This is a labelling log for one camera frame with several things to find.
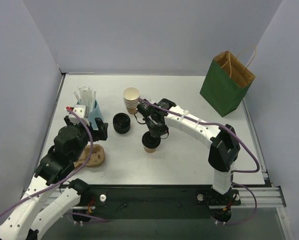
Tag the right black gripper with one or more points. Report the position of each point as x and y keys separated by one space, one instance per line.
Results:
x=157 y=127

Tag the brown paper coffee cup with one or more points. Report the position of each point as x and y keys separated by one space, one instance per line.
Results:
x=149 y=150

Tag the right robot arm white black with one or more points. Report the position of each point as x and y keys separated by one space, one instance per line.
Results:
x=223 y=146

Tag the blue straw holder cup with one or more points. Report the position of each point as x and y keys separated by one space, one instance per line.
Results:
x=92 y=114

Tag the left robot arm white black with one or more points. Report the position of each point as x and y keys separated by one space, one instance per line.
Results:
x=31 y=219

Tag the black cup lid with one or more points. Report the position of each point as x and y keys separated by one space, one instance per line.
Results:
x=149 y=141

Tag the stack of paper cups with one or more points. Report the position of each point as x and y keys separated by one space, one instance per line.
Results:
x=131 y=98

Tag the green paper bag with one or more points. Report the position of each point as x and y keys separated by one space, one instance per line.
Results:
x=226 y=83

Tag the brown cardboard cup carrier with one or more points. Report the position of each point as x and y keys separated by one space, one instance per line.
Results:
x=97 y=158

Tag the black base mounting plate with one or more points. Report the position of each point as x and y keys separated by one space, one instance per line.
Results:
x=104 y=203

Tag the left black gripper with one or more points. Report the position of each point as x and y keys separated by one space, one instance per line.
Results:
x=95 y=130

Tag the white wrapped straws bundle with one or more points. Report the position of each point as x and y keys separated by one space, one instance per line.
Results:
x=86 y=95

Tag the stack of black lids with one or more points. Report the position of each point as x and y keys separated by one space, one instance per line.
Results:
x=121 y=123

